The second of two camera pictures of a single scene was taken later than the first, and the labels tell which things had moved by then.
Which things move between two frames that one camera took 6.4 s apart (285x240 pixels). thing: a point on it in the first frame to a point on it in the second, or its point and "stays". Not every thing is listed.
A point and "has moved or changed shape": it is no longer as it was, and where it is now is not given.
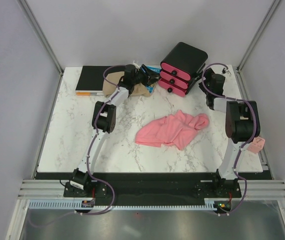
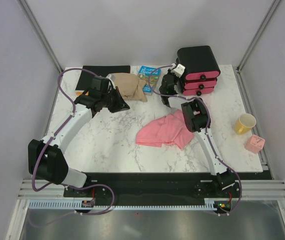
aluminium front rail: (251, 190) stays
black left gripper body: (143, 78) to (107, 97)
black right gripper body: (207, 74) to (175, 78)
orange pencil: (87, 93) stays
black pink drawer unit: (181, 64) has moved or changed shape
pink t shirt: (177, 129) stays
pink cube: (257, 145) stays
